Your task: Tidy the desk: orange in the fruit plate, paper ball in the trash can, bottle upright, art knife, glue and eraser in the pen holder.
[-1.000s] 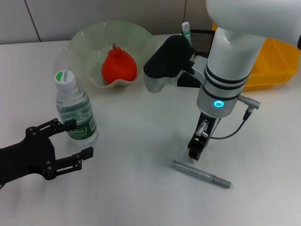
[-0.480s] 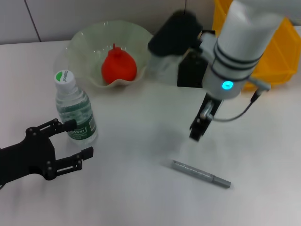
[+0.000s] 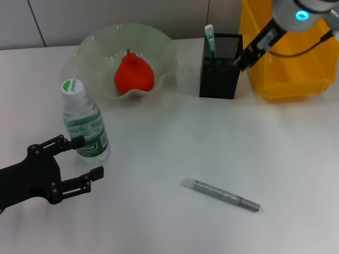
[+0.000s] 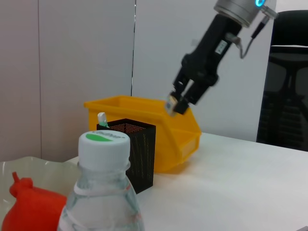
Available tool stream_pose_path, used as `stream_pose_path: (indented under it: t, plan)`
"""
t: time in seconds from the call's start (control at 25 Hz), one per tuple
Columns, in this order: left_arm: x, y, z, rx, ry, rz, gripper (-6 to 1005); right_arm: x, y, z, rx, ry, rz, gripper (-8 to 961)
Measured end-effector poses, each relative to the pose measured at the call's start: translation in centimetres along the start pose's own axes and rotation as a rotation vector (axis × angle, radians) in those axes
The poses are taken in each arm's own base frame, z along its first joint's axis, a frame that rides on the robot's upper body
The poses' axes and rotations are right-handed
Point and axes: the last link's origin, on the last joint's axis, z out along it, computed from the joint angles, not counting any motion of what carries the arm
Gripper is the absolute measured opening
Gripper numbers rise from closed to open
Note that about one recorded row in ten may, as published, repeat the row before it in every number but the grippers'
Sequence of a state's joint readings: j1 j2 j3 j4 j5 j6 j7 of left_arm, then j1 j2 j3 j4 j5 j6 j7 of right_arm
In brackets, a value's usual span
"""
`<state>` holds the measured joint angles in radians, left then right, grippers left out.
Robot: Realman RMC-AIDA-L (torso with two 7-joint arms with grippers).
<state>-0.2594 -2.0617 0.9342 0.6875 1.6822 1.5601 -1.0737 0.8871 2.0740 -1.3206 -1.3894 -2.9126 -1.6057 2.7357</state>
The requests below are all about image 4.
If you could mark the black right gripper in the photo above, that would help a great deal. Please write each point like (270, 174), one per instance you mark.
(209, 57)

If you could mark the yellow plastic bin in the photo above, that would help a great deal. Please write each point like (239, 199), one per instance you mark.
(168, 144)

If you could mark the clear green-label water bottle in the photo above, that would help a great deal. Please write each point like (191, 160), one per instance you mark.
(103, 149)

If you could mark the black office chair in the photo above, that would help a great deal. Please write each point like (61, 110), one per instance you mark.
(286, 96)

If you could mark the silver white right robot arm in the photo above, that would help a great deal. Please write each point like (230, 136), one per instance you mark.
(238, 9)

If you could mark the pale green glass fruit plate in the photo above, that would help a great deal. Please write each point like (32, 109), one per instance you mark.
(36, 168)

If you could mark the small beige wooden block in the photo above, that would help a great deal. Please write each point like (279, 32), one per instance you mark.
(171, 107)

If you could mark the red-orange toy orange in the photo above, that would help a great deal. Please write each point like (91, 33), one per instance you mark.
(31, 209)

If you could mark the black mesh pen holder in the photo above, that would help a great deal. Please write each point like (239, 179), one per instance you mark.
(142, 156)

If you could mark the mint green pen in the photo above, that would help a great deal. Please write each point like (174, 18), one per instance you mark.
(102, 119)

